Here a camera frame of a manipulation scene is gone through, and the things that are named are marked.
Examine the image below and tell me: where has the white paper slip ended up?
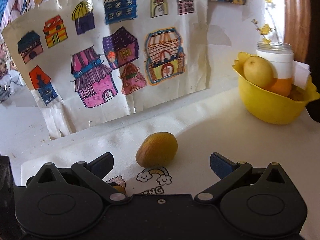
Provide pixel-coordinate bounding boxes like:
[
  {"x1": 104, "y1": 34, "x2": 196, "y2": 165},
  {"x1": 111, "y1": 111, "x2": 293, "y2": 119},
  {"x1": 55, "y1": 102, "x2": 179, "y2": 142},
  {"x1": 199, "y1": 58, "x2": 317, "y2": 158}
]
[{"x1": 291, "y1": 60, "x2": 312, "y2": 90}]

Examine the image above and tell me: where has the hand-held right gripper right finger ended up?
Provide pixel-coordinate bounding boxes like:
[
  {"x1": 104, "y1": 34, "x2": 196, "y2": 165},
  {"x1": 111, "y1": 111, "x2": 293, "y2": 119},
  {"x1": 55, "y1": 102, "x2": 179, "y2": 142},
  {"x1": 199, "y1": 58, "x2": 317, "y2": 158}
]
[{"x1": 194, "y1": 152, "x2": 297, "y2": 203}]

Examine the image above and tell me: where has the large orange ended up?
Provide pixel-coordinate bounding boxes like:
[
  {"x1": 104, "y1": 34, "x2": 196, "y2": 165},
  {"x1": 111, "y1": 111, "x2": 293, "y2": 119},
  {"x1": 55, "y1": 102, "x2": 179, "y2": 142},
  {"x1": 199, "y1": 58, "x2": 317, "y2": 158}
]
[{"x1": 264, "y1": 78, "x2": 293, "y2": 97}]

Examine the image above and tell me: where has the yellow plastic bowl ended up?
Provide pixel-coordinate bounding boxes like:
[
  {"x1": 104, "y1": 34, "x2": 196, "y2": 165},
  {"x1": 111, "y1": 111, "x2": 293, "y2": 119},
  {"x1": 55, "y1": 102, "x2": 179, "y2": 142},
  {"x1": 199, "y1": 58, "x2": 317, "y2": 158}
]
[{"x1": 232, "y1": 52, "x2": 317, "y2": 125}]

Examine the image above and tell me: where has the oval greenish-brown fruit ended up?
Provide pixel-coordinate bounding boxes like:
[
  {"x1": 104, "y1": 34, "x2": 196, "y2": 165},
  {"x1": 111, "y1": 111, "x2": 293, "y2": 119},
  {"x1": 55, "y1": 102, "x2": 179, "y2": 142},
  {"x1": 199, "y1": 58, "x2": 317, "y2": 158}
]
[{"x1": 135, "y1": 132, "x2": 178, "y2": 168}]

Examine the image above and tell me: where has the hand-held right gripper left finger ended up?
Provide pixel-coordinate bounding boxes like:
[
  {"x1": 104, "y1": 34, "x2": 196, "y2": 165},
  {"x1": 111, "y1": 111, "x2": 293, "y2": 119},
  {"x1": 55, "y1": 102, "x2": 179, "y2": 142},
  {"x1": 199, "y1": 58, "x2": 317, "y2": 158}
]
[{"x1": 31, "y1": 152, "x2": 129, "y2": 203}]

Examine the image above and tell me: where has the coloured houses drawing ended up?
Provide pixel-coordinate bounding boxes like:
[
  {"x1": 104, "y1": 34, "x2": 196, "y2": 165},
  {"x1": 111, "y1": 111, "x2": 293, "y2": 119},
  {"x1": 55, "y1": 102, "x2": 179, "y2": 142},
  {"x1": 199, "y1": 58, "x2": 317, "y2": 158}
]
[{"x1": 1, "y1": 0, "x2": 232, "y2": 140}]

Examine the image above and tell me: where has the brown wooden frame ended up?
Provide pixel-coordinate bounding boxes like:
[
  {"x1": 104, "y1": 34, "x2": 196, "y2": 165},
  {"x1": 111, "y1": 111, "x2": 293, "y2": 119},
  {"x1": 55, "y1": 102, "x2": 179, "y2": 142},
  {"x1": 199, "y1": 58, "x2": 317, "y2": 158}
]
[{"x1": 282, "y1": 0, "x2": 313, "y2": 63}]

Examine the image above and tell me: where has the coloured children drawing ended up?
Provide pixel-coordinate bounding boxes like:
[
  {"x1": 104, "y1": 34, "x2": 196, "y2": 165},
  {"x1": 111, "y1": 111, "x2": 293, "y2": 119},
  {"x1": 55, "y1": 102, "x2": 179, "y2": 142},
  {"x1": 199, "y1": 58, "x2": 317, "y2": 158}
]
[{"x1": 0, "y1": 0, "x2": 100, "y2": 103}]

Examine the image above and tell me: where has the white printed cloth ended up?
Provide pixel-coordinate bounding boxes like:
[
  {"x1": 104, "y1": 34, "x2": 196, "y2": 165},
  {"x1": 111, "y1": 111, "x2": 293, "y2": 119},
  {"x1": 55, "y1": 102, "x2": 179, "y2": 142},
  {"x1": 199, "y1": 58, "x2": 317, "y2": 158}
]
[{"x1": 20, "y1": 85, "x2": 320, "y2": 230}]

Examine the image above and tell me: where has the small brown longan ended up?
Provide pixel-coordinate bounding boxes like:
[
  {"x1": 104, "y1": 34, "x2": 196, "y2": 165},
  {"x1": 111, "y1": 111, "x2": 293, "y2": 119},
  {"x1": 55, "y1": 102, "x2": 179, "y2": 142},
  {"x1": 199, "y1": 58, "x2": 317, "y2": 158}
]
[{"x1": 112, "y1": 184, "x2": 127, "y2": 196}]

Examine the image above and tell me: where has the white labelled glass jar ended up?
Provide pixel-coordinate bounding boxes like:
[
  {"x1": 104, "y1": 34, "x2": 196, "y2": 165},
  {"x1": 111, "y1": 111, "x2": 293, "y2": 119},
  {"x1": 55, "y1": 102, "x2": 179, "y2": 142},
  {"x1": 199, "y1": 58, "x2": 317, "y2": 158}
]
[{"x1": 255, "y1": 42, "x2": 295, "y2": 80}]

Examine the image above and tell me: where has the yellow pear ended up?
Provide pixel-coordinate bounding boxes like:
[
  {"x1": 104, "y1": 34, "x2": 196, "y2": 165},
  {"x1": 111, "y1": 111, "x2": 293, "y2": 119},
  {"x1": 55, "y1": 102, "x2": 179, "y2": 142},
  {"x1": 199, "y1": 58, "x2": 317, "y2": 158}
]
[{"x1": 243, "y1": 56, "x2": 275, "y2": 88}]

